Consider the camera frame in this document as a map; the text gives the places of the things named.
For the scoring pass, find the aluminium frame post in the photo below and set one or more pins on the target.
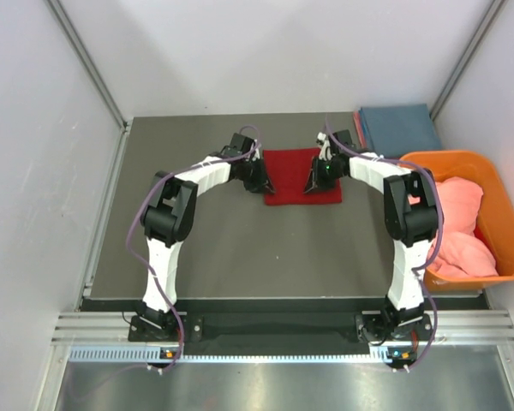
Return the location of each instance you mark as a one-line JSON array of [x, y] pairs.
[[66, 25], [485, 24]]

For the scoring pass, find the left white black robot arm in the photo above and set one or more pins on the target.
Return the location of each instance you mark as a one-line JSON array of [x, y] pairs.
[[167, 218]]

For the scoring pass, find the left aluminium frame post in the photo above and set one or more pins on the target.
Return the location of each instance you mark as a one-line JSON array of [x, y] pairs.
[[66, 25]]

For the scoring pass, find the folded pink t shirt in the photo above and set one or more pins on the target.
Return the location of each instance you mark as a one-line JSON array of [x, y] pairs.
[[362, 132]]

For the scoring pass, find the red t shirt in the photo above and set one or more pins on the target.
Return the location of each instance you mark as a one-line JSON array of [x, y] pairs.
[[289, 171]]

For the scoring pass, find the grey slotted cable duct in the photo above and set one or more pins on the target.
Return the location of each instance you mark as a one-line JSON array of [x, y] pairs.
[[164, 355]]

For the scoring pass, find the folded blue t shirt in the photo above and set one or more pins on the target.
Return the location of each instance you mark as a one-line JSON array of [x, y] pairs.
[[393, 131]]

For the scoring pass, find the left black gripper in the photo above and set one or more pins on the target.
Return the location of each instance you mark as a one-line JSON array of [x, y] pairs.
[[261, 182]]

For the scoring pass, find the crumpled pink t shirt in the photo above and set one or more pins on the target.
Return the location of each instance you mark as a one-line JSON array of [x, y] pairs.
[[462, 255]]

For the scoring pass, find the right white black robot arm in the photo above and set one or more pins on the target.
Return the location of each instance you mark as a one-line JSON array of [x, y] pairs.
[[411, 217]]

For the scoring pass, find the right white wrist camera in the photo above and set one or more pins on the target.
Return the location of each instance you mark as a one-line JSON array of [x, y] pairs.
[[325, 146]]

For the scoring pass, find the right aluminium frame post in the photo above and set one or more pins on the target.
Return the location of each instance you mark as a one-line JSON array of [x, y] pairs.
[[485, 24]]

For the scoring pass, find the orange plastic bin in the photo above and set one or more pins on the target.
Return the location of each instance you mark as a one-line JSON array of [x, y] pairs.
[[495, 219]]

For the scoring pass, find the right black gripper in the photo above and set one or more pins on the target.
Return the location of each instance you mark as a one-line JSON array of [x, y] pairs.
[[316, 181]]

